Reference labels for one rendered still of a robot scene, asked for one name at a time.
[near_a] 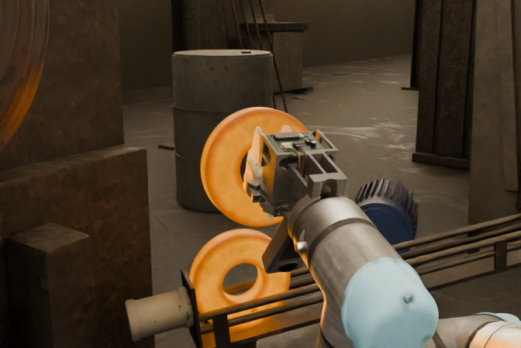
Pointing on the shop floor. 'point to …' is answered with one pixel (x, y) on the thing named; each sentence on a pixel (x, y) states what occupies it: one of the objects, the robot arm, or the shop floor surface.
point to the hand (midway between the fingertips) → (260, 153)
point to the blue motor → (390, 210)
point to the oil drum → (212, 108)
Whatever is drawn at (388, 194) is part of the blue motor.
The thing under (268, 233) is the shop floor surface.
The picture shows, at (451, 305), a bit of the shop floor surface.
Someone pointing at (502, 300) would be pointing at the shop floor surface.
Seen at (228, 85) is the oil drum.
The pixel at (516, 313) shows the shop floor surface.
